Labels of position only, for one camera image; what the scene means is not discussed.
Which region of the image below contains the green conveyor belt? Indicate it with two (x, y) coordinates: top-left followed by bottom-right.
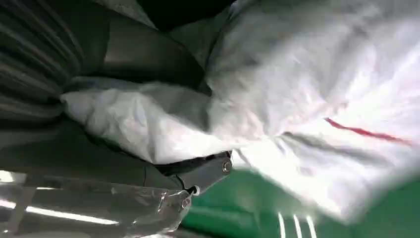
(179, 167), (420, 238)

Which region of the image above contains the steel scale tray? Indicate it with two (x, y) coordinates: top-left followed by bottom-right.
(0, 171), (195, 238)

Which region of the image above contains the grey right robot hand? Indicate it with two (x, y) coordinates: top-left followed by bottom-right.
(0, 13), (234, 196)

